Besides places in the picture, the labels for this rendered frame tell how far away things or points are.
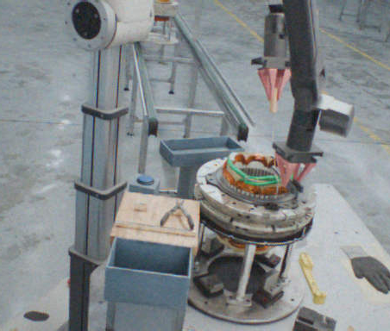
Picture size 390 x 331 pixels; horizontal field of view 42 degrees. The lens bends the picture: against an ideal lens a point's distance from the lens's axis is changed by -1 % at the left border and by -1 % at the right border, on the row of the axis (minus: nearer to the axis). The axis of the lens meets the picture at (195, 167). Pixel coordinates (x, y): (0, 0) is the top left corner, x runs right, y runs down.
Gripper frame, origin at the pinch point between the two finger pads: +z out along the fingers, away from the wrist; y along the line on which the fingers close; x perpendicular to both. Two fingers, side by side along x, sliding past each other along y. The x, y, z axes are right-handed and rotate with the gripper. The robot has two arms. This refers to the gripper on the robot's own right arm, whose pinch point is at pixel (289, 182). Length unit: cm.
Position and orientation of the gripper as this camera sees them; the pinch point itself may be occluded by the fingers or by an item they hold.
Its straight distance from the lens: 120.2
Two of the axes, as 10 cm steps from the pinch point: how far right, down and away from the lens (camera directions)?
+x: -3.5, -4.4, 8.3
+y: 9.3, -0.3, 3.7
